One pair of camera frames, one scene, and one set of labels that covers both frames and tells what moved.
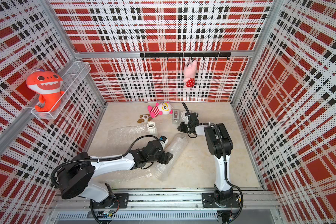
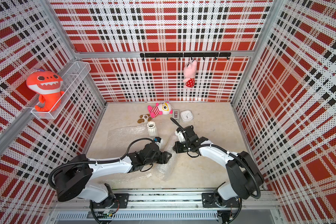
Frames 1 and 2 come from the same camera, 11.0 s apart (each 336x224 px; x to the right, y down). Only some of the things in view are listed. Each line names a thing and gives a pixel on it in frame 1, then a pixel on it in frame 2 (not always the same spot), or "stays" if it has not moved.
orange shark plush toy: x=47 y=85 stays
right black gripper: x=180 y=128 -> x=177 y=149
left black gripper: x=165 y=157 stays
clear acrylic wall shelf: x=48 y=106 stays
